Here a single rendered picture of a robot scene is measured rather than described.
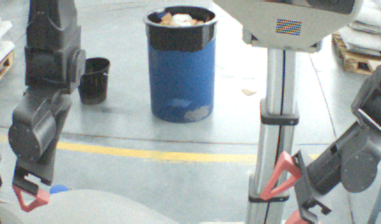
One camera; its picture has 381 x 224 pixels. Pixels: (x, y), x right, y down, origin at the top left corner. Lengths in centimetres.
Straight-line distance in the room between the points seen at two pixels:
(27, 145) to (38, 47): 12
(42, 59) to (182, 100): 243
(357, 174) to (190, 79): 242
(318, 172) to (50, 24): 39
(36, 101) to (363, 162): 40
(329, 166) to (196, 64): 231
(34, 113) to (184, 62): 235
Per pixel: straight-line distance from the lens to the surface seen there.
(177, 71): 286
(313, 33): 104
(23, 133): 53
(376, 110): 58
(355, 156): 52
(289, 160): 67
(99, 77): 321
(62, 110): 58
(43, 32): 52
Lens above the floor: 153
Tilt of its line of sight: 29 degrees down
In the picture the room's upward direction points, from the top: 1 degrees counter-clockwise
